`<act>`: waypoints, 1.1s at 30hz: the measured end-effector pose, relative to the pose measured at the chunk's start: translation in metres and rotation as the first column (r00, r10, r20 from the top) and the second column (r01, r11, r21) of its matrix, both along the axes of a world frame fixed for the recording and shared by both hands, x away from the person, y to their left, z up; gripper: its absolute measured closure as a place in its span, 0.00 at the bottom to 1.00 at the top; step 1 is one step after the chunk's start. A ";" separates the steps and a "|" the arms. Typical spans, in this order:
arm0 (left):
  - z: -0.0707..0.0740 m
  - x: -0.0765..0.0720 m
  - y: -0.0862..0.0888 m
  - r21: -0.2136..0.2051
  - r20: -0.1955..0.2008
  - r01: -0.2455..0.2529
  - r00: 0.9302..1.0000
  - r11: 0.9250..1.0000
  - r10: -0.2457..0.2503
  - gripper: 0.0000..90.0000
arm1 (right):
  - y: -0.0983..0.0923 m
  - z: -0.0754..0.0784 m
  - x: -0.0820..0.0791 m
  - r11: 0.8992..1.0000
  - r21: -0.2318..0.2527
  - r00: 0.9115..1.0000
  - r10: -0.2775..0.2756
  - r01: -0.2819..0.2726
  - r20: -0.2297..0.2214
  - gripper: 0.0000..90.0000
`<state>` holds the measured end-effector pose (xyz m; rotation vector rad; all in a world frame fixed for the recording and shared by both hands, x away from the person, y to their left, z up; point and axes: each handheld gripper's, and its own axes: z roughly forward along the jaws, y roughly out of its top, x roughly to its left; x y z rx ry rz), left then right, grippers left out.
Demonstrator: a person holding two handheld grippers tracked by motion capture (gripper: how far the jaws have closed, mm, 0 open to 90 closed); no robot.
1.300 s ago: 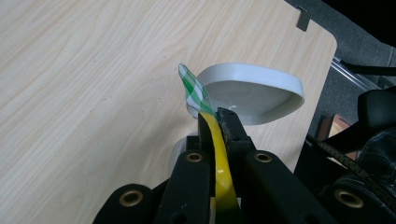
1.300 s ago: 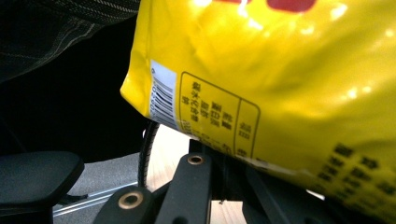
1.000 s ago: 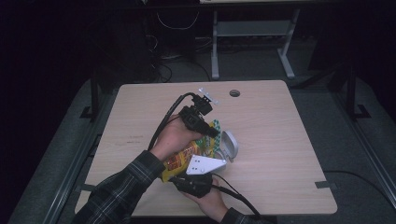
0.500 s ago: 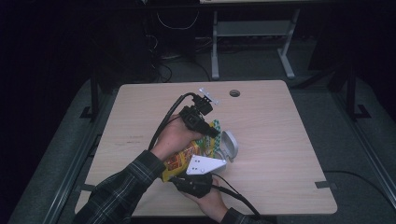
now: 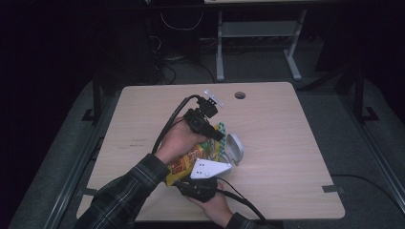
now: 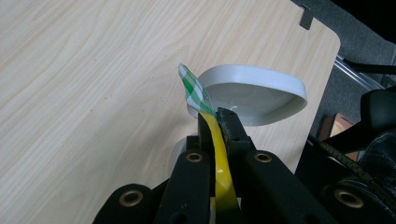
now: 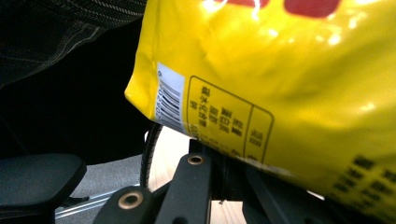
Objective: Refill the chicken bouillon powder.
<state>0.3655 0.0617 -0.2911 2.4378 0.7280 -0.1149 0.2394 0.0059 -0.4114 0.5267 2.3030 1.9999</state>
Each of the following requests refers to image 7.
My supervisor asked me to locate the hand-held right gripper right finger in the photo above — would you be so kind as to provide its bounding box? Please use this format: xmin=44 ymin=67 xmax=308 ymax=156
xmin=242 ymin=166 xmax=334 ymax=224

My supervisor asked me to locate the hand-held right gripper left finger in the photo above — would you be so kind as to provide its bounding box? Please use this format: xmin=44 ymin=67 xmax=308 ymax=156
xmin=189 ymin=138 xmax=226 ymax=201

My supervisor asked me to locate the yellow refill pouch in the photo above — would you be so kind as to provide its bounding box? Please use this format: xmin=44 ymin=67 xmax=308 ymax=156
xmin=124 ymin=0 xmax=396 ymax=224

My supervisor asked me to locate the left hand-held gripper cable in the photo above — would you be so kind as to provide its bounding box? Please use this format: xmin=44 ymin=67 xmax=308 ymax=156
xmin=139 ymin=122 xmax=164 ymax=189

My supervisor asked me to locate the aluminium floor rail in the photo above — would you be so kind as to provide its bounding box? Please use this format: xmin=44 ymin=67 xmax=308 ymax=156
xmin=55 ymin=183 xmax=142 ymax=220

